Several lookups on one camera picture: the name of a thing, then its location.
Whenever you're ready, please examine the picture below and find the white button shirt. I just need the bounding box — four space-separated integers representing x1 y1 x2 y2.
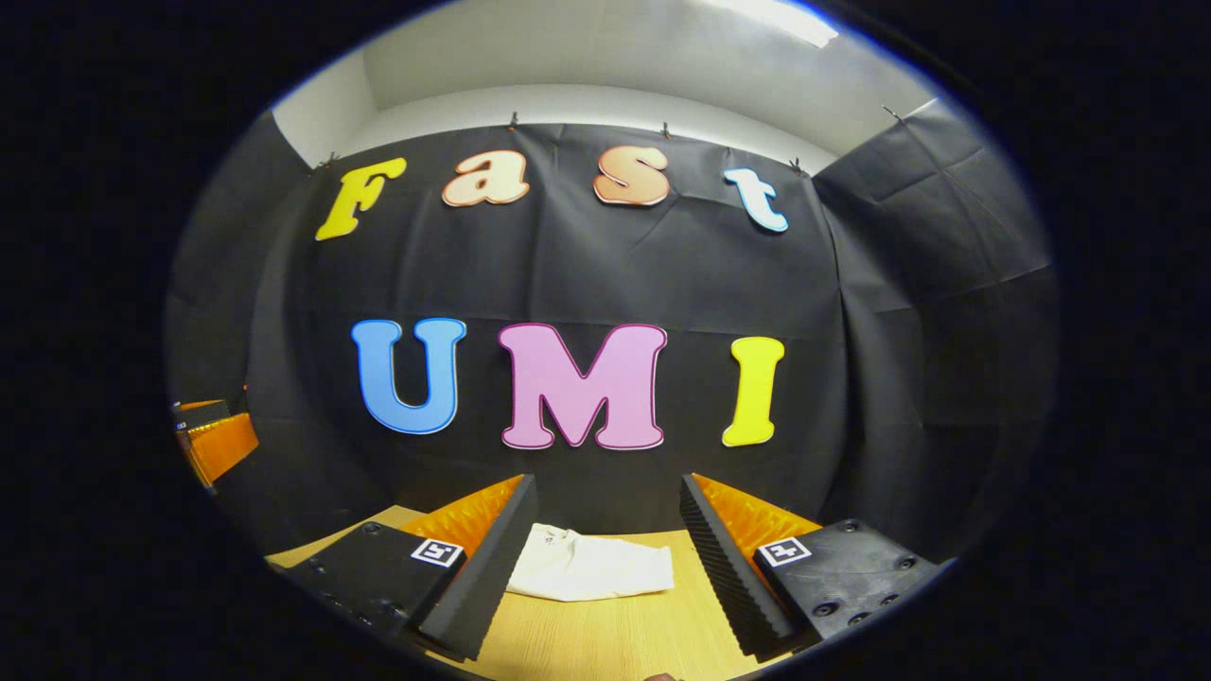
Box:
506 523 676 603

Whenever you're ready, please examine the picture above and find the black backdrop cloth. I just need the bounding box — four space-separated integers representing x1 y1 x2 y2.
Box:
163 95 1059 559

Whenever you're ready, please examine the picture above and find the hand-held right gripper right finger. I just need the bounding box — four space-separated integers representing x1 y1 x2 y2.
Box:
678 473 945 661

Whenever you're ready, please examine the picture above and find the ceiling light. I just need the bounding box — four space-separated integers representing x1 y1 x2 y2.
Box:
700 0 841 49

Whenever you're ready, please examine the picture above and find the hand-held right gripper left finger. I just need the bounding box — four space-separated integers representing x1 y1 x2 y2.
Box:
282 474 538 663

